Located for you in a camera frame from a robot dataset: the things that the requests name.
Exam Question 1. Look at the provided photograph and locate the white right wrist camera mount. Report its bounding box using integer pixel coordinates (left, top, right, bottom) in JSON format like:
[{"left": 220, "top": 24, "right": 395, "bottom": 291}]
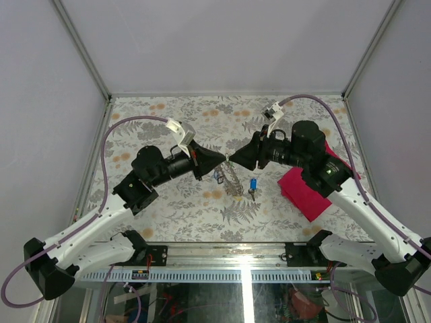
[{"left": 261, "top": 102, "right": 284, "bottom": 138}]

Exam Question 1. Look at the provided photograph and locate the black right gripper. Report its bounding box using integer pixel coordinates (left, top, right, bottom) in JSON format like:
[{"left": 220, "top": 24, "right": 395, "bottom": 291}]
[{"left": 229, "top": 124, "right": 308, "bottom": 171}]

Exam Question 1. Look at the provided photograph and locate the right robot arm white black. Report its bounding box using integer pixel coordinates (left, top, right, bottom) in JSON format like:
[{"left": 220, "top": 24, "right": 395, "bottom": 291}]
[{"left": 229, "top": 120, "right": 430, "bottom": 296}]

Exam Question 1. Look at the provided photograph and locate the red folded cloth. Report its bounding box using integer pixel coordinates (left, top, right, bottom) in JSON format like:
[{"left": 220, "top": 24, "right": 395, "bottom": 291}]
[{"left": 277, "top": 141, "right": 362, "bottom": 223}]

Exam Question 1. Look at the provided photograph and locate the aluminium front rail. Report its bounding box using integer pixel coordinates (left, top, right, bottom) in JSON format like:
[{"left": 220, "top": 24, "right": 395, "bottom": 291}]
[{"left": 80, "top": 240, "right": 337, "bottom": 270}]

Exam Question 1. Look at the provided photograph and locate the blue key tag with key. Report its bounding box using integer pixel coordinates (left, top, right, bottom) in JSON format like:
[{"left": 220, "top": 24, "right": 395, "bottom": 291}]
[{"left": 248, "top": 178, "right": 257, "bottom": 202}]

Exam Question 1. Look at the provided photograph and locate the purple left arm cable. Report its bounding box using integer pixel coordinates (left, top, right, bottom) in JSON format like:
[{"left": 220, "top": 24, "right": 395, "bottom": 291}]
[{"left": 1, "top": 115, "right": 169, "bottom": 309}]

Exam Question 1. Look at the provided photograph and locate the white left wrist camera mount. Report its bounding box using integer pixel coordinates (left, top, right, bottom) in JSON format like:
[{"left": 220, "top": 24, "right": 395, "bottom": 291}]
[{"left": 166, "top": 118, "right": 196, "bottom": 157}]

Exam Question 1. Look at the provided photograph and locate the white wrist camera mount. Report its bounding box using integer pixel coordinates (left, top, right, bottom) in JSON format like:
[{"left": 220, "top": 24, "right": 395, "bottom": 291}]
[
  {"left": 261, "top": 102, "right": 284, "bottom": 138},
  {"left": 166, "top": 118, "right": 196, "bottom": 157}
]

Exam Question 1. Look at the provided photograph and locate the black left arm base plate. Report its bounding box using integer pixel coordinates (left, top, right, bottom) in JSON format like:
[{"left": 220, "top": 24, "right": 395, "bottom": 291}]
[{"left": 144, "top": 245, "right": 168, "bottom": 268}]

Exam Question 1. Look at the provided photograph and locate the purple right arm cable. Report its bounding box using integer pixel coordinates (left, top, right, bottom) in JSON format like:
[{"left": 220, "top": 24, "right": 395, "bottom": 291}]
[{"left": 279, "top": 94, "right": 431, "bottom": 320}]

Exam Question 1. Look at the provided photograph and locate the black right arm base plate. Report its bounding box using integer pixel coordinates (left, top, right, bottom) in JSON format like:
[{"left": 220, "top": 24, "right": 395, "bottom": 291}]
[{"left": 285, "top": 242, "right": 314, "bottom": 267}]

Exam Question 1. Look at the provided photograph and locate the large keyring with many rings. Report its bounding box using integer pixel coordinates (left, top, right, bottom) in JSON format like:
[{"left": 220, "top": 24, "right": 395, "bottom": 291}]
[{"left": 213, "top": 155, "right": 244, "bottom": 201}]

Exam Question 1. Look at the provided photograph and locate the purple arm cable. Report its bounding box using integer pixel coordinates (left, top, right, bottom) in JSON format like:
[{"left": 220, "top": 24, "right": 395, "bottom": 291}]
[
  {"left": 1, "top": 115, "right": 169, "bottom": 309},
  {"left": 279, "top": 94, "right": 431, "bottom": 320}
]

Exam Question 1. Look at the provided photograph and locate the white slotted cable duct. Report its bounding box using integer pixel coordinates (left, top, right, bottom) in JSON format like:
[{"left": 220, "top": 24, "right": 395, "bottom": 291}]
[{"left": 82, "top": 268, "right": 312, "bottom": 283}]

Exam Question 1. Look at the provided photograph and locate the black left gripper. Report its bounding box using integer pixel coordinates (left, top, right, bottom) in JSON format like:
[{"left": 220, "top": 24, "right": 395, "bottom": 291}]
[{"left": 152, "top": 141, "right": 228, "bottom": 188}]

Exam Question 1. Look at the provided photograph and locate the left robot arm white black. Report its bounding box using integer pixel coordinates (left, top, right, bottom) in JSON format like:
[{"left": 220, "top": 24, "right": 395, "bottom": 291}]
[{"left": 24, "top": 141, "right": 226, "bottom": 300}]

